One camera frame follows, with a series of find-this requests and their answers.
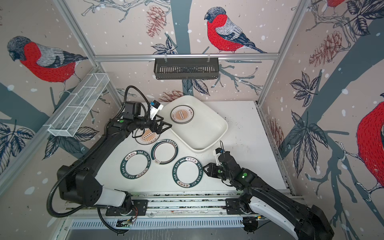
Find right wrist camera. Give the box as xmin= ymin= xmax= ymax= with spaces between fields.
xmin=213 ymin=148 xmax=225 ymax=160

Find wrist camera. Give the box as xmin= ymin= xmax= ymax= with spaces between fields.
xmin=150 ymin=100 xmax=164 ymax=120
xmin=213 ymin=148 xmax=225 ymax=160

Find horizontal aluminium crossbar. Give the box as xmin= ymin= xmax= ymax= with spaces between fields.
xmin=94 ymin=53 xmax=280 ymax=63

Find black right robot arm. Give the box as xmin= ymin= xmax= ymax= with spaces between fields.
xmin=203 ymin=148 xmax=335 ymax=240

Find white mesh wall shelf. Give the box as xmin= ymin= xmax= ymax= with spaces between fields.
xmin=48 ymin=73 xmax=110 ymax=137

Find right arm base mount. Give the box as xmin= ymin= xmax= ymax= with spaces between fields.
xmin=223 ymin=198 xmax=255 ymax=215

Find green rim plate front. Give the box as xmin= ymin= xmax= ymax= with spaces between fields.
xmin=172 ymin=157 xmax=204 ymax=188

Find white plastic bin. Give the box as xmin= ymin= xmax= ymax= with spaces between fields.
xmin=160 ymin=96 xmax=229 ymax=153

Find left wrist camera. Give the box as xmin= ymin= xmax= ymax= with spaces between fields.
xmin=150 ymin=100 xmax=164 ymax=120

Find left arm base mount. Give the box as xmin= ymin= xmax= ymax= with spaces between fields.
xmin=106 ymin=200 xmax=149 ymax=217

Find green rim plate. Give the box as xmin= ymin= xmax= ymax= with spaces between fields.
xmin=151 ymin=139 xmax=179 ymax=165
xmin=120 ymin=150 xmax=151 ymax=180
xmin=172 ymin=157 xmax=204 ymax=188

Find aluminium rail base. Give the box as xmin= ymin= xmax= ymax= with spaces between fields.
xmin=61 ymin=191 xmax=313 ymax=220

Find black hanging wire basket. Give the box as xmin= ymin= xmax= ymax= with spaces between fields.
xmin=154 ymin=58 xmax=219 ymax=80

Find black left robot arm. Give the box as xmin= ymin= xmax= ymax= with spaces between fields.
xmin=57 ymin=115 xmax=172 ymax=207

